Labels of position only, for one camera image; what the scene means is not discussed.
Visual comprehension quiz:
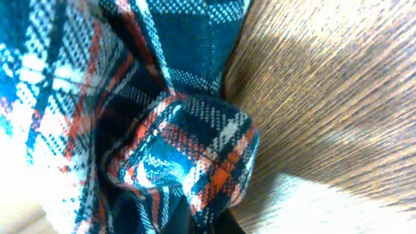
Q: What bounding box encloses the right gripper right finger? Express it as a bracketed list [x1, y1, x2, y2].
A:
[211, 209, 246, 234]

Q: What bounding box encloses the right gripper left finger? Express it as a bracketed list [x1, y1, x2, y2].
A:
[159, 195, 191, 234]

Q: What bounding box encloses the plaid sleeveless shirt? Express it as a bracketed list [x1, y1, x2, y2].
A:
[1, 0, 259, 233]

